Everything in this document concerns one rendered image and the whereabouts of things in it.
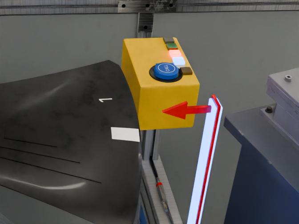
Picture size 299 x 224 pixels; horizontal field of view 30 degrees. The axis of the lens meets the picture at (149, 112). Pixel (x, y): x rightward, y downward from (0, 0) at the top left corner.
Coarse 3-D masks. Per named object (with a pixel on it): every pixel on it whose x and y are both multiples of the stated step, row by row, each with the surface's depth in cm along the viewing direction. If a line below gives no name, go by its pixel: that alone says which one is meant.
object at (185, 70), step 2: (180, 68) 92; (182, 68) 92; (184, 68) 92; (186, 68) 92; (188, 68) 92; (190, 68) 92; (180, 70) 92; (182, 70) 91; (184, 70) 91; (186, 70) 91; (188, 70) 91; (190, 70) 91; (182, 72) 91; (184, 72) 91; (186, 72) 91; (188, 72) 91; (190, 72) 91; (192, 72) 91; (182, 74) 91; (184, 74) 91; (186, 74) 91; (188, 74) 91; (190, 74) 91
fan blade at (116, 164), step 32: (96, 64) 69; (0, 96) 62; (32, 96) 63; (64, 96) 64; (128, 96) 66; (0, 128) 58; (32, 128) 59; (64, 128) 60; (96, 128) 62; (0, 160) 56; (32, 160) 57; (64, 160) 58; (96, 160) 59; (128, 160) 61; (32, 192) 55; (64, 192) 56; (96, 192) 57; (128, 192) 59
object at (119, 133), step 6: (114, 132) 62; (120, 132) 62; (126, 132) 63; (132, 132) 63; (138, 132) 63; (114, 138) 62; (120, 138) 62; (126, 138) 62; (132, 138) 62; (138, 138) 63
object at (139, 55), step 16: (128, 48) 97; (144, 48) 97; (160, 48) 98; (128, 64) 96; (144, 64) 93; (128, 80) 97; (144, 80) 89; (160, 80) 89; (176, 80) 89; (192, 80) 90; (144, 96) 89; (160, 96) 89; (176, 96) 90; (192, 96) 91; (144, 112) 90; (160, 112) 91; (144, 128) 92; (160, 128) 93
